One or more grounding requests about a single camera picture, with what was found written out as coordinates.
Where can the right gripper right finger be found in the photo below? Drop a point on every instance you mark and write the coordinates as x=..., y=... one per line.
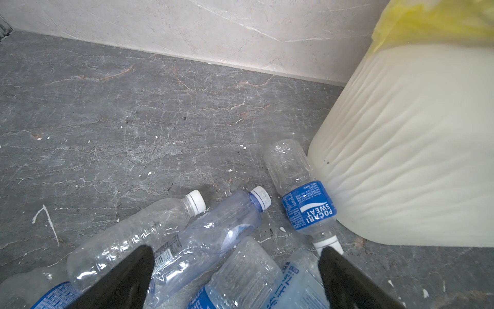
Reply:
x=346, y=286

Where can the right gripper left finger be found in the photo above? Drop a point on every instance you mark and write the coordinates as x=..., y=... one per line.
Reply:
x=125, y=286

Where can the clear bottle white cap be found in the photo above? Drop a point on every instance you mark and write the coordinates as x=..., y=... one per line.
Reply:
x=152, y=226

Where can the clear bottle blue label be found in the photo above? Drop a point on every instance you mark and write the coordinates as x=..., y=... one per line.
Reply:
x=308, y=206

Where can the pocari sweat bottle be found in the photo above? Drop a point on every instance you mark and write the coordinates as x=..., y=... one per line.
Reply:
x=245, y=280

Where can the white bin with yellow bag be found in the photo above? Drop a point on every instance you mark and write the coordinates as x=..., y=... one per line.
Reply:
x=406, y=152

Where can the clear blue tinted bottle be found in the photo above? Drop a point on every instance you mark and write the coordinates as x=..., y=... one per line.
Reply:
x=300, y=286

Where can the small blue label bottle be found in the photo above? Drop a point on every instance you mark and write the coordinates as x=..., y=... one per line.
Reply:
x=47, y=287

